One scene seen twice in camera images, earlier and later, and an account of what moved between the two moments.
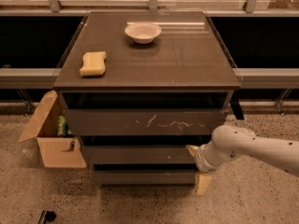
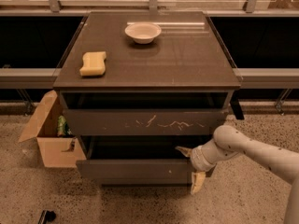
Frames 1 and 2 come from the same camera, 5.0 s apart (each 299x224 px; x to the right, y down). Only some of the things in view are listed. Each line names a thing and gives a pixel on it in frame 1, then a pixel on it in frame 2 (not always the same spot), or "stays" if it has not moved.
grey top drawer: (145, 122) stays
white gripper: (201, 161) stays
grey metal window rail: (28, 77) stays
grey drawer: (138, 154) -> (135, 169)
